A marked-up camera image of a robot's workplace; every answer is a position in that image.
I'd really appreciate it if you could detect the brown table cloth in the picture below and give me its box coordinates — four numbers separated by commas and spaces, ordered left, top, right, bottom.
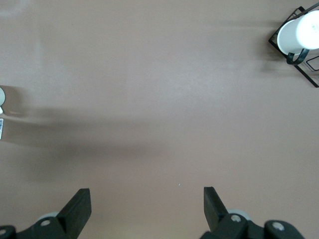
0, 0, 319, 239

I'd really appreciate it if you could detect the black wire rack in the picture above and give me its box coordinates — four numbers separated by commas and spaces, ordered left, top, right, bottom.
268, 6, 319, 88

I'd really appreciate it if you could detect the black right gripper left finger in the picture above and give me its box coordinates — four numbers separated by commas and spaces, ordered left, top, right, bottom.
0, 188, 92, 239

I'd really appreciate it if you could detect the white cup with black handle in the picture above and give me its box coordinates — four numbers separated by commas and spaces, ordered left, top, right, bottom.
277, 9, 319, 66

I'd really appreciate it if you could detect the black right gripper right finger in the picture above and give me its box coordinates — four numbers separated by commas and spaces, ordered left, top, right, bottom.
200, 186, 307, 239

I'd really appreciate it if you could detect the grey ribbed cup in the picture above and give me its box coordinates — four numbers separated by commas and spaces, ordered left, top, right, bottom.
0, 85, 6, 116

